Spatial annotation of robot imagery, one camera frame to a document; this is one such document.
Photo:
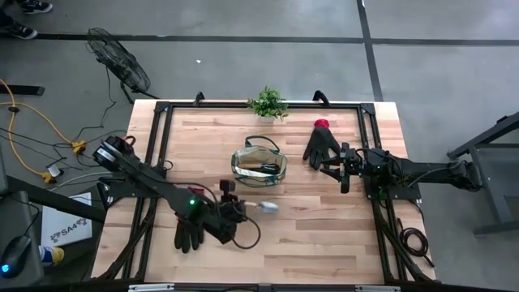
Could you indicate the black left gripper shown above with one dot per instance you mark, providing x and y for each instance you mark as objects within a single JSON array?
[{"x": 225, "y": 221}]

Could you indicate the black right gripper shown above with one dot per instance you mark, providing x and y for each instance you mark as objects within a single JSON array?
[{"x": 353, "y": 166}]

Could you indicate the black glove red knit cuff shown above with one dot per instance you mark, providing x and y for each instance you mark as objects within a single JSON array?
[{"x": 320, "y": 144}]

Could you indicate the black and red work glove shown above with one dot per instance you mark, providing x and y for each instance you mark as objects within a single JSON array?
[{"x": 188, "y": 239}]

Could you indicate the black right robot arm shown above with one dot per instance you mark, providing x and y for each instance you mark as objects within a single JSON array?
[{"x": 425, "y": 172}]

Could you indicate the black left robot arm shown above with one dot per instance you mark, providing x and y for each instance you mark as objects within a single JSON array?
[{"x": 154, "y": 182}]

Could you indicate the cream canvas green-trimmed gardening bag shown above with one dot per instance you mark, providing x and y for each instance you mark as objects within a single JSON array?
[{"x": 259, "y": 156}]

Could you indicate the black table clamp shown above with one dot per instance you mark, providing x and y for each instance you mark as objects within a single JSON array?
[
  {"x": 321, "y": 97},
  {"x": 198, "y": 98}
]

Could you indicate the green plant in white pot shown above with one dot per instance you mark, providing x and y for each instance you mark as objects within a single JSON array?
[{"x": 267, "y": 103}]

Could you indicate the black metal stand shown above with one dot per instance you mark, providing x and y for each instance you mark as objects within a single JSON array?
[{"x": 494, "y": 194}]

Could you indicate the white printed paper sheet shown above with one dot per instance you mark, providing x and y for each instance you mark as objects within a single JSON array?
[{"x": 65, "y": 221}]

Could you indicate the dark side desk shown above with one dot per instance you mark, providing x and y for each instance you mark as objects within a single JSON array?
[{"x": 61, "y": 201}]

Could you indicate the black floor fan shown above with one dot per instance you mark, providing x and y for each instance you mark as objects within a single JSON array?
[{"x": 121, "y": 65}]

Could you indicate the blue and yellow bottle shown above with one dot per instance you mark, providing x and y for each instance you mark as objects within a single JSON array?
[{"x": 54, "y": 254}]

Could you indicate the black floor bar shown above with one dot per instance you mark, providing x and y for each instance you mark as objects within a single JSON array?
[{"x": 22, "y": 90}]

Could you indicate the person's shoe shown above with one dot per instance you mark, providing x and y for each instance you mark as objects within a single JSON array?
[
  {"x": 38, "y": 5},
  {"x": 22, "y": 31}
]

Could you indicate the black metal table frame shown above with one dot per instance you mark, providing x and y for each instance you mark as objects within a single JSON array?
[{"x": 211, "y": 105}]

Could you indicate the silver bracket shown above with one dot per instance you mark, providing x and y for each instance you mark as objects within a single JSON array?
[
  {"x": 150, "y": 287},
  {"x": 377, "y": 288}
]

